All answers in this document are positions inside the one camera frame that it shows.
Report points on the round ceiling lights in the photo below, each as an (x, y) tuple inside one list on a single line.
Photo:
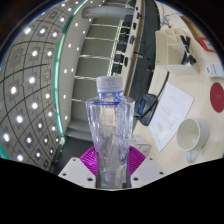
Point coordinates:
[(31, 80)]

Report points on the black desk phone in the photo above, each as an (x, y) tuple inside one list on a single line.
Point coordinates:
[(147, 108)]

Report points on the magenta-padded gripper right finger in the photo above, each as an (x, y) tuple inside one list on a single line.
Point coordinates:
[(146, 170)]

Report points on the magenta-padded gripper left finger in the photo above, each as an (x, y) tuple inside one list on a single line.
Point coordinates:
[(77, 170)]

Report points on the row of black office chairs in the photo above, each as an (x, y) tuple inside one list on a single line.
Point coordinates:
[(125, 40)]

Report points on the white ceramic mug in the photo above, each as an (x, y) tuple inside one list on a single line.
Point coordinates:
[(191, 135)]

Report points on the black marker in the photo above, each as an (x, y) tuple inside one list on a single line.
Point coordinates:
[(187, 50)]

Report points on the clear plastic water bottle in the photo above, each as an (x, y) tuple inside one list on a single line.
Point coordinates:
[(110, 136)]

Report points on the flat round red coaster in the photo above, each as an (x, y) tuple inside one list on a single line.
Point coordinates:
[(218, 97)]

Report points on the white printed paper sheet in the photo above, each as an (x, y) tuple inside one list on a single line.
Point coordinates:
[(171, 115)]

